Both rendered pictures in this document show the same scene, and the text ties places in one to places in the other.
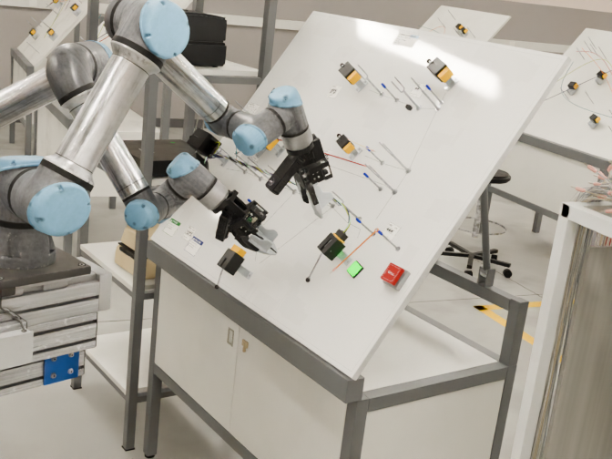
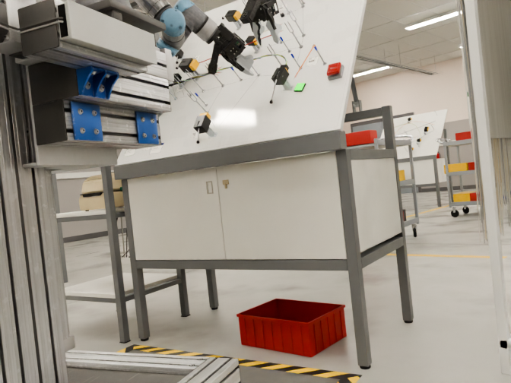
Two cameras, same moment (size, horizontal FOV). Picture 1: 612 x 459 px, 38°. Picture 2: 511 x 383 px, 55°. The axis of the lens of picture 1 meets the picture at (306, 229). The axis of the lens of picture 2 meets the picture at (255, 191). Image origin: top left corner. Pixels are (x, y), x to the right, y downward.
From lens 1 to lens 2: 146 cm
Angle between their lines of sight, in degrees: 25
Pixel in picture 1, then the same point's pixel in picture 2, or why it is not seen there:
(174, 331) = (151, 222)
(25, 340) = (150, 39)
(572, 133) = not seen: hidden behind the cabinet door
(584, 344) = (485, 42)
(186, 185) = (190, 16)
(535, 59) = not seen: outside the picture
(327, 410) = (318, 175)
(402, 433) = (366, 182)
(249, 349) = (230, 183)
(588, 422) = (496, 101)
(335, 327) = (306, 116)
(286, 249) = (236, 109)
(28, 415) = not seen: hidden behind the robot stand
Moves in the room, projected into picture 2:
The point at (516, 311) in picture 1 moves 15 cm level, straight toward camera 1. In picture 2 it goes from (388, 111) to (401, 106)
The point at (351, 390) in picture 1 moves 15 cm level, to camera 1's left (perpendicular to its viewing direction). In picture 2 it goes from (341, 138) to (303, 141)
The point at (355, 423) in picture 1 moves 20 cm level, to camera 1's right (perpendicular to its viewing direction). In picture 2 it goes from (347, 166) to (395, 162)
